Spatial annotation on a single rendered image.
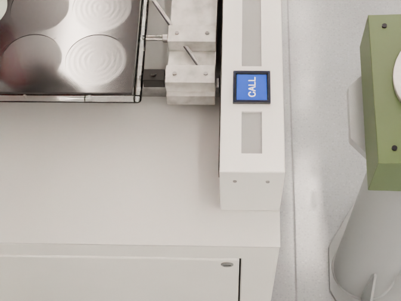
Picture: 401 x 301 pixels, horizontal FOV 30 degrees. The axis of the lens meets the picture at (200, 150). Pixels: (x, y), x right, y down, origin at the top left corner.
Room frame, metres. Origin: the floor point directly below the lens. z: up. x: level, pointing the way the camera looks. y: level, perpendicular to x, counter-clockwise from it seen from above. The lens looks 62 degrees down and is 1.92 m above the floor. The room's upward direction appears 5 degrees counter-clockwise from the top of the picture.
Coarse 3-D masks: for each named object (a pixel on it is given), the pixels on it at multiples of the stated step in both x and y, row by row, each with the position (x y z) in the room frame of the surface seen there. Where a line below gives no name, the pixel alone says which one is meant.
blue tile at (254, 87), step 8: (240, 80) 0.61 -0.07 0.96; (248, 80) 0.61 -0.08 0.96; (256, 80) 0.61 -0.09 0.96; (264, 80) 0.61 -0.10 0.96; (240, 88) 0.60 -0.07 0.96; (248, 88) 0.60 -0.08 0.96; (256, 88) 0.60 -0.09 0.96; (264, 88) 0.59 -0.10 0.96; (240, 96) 0.58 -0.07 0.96; (248, 96) 0.58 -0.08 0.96; (256, 96) 0.58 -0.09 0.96; (264, 96) 0.58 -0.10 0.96
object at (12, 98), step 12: (0, 96) 0.66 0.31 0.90; (12, 96) 0.66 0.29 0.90; (36, 96) 0.65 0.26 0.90; (48, 96) 0.65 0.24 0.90; (60, 96) 0.65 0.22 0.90; (72, 96) 0.65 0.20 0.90; (84, 96) 0.64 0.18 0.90; (96, 96) 0.64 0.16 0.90; (108, 96) 0.64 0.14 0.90; (120, 96) 0.64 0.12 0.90; (132, 96) 0.64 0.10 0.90
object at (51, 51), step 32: (32, 0) 0.85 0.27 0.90; (64, 0) 0.85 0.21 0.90; (96, 0) 0.84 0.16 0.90; (128, 0) 0.84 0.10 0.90; (0, 32) 0.79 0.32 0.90; (32, 32) 0.78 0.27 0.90; (64, 32) 0.78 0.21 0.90; (96, 32) 0.77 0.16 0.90; (128, 32) 0.77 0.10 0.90; (0, 64) 0.72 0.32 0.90; (32, 64) 0.72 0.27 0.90; (64, 64) 0.71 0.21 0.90; (96, 64) 0.71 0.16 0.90; (128, 64) 0.70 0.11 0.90
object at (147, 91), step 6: (216, 78) 0.69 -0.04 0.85; (216, 84) 0.68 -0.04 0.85; (132, 90) 0.69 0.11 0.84; (144, 90) 0.69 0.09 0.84; (150, 90) 0.69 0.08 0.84; (156, 90) 0.68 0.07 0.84; (162, 90) 0.68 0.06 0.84; (216, 90) 0.67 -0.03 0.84; (144, 96) 0.69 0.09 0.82; (150, 96) 0.69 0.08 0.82; (156, 96) 0.69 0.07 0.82; (162, 96) 0.68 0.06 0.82; (216, 96) 0.67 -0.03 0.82
